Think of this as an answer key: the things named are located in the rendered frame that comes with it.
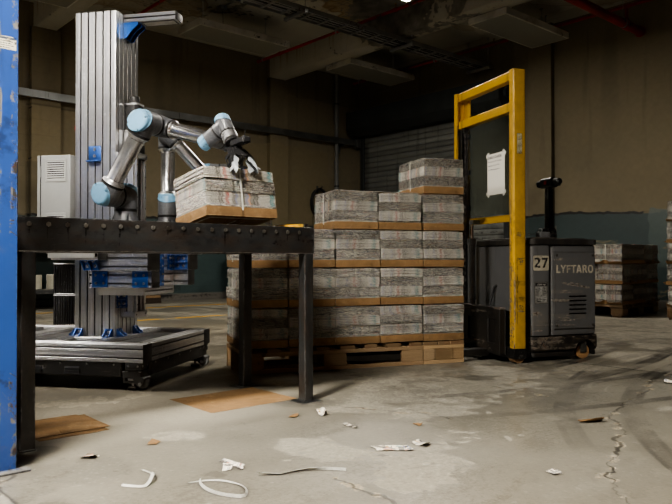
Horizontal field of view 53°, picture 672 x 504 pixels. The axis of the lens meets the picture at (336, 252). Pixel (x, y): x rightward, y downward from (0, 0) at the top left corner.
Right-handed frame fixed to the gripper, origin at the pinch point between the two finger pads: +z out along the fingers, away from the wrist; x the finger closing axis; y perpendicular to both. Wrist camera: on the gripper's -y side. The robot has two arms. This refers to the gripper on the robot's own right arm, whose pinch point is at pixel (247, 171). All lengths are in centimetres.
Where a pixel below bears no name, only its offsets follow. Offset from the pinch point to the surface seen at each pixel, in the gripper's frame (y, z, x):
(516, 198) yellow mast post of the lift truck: -3, 9, -194
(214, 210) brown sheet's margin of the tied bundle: 13.5, 12.3, 15.1
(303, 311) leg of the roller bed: 29, 58, -22
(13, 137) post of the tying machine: -27, 19, 107
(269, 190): 9.2, 2.7, -15.8
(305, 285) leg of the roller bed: 21, 49, -23
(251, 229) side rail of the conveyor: 5.5, 28.6, 6.5
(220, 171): 5.5, -3.7, 10.1
